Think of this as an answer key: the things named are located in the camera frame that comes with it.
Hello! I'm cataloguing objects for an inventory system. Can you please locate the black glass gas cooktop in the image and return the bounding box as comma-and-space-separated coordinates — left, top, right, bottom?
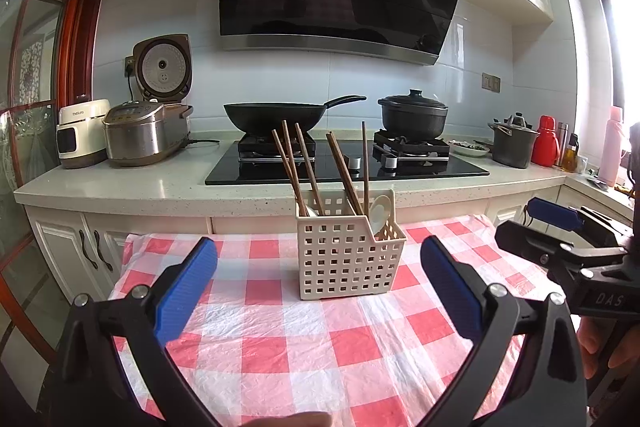
204, 129, 491, 186

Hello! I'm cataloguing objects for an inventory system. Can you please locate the person's right hand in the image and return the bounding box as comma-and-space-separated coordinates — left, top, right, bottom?
580, 319, 640, 380

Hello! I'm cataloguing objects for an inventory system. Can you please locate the black wok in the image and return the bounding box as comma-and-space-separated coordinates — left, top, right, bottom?
223, 95, 367, 134

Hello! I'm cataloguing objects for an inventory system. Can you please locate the speckled stone countertop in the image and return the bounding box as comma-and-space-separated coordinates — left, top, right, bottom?
14, 127, 640, 218

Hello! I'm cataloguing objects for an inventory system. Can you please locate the oil bottle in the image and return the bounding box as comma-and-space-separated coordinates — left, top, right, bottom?
561, 133, 581, 172

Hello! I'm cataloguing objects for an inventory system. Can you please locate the open silver rice cooker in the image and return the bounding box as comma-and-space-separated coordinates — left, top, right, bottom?
132, 33, 195, 148

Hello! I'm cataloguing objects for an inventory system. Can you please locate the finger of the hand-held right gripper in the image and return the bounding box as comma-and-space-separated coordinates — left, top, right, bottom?
525, 197, 633, 235
495, 220, 576, 268

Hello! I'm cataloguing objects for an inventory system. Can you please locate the white perforated plastic basket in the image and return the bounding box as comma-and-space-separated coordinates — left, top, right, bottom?
296, 189, 407, 302

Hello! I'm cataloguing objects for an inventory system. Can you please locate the wooden framed glass door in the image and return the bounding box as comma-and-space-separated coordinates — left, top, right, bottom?
0, 0, 103, 358

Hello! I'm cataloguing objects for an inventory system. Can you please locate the black lidded cooking pot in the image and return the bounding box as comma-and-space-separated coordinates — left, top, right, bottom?
377, 89, 449, 140

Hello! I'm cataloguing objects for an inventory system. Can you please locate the bundle of wooden chopsticks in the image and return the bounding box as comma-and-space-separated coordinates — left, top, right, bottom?
271, 119, 372, 218

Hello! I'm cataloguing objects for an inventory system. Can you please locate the person's left hand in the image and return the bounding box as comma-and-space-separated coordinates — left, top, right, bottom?
240, 411, 332, 427

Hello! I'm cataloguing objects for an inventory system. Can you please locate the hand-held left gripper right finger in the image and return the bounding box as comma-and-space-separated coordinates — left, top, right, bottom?
420, 235, 588, 427

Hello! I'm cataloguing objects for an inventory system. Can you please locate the grey lidded stockpot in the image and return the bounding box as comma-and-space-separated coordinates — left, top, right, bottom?
488, 113, 540, 169

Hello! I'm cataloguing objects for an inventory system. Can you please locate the small white kitchen appliance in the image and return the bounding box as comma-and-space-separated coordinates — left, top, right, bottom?
56, 99, 111, 170

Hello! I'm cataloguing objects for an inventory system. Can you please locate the red thermos flask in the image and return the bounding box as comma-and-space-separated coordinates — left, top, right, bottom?
531, 115, 558, 168

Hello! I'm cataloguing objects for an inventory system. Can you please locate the pink bottle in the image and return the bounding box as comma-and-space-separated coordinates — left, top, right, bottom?
600, 106, 625, 188

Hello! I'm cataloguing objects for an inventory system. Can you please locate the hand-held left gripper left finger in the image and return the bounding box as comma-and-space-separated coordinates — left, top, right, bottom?
42, 236, 219, 427

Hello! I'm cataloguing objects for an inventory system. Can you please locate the dark framed window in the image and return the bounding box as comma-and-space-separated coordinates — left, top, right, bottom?
587, 0, 640, 158

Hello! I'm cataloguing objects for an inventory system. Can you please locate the steel bottle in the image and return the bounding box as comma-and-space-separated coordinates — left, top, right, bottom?
555, 122, 570, 168

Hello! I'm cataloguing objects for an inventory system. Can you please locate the red white checkered tablecloth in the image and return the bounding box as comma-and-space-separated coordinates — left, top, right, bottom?
107, 214, 581, 427

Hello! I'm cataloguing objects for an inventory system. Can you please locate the plate with food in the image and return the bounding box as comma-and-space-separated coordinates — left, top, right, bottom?
447, 139, 492, 158

